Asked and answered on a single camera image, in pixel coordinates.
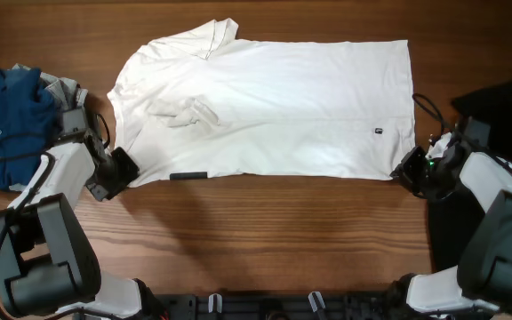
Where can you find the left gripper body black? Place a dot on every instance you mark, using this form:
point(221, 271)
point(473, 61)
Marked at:
point(116, 172)

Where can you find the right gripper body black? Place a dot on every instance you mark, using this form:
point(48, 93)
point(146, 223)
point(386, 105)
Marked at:
point(412, 170)

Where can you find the white polo shirt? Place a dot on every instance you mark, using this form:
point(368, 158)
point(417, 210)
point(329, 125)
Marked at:
point(205, 101)

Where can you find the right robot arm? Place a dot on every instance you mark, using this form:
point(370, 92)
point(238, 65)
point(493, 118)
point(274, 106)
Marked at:
point(481, 282)

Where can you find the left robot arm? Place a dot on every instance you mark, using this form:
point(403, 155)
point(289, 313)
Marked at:
point(47, 265)

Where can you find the grey folded garment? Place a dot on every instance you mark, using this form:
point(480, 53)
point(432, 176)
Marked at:
point(67, 94)

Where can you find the blue folded polo shirt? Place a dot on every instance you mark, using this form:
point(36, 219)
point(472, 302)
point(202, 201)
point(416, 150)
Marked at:
point(27, 117)

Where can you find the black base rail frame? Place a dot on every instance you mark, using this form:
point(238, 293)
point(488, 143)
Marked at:
point(353, 306)

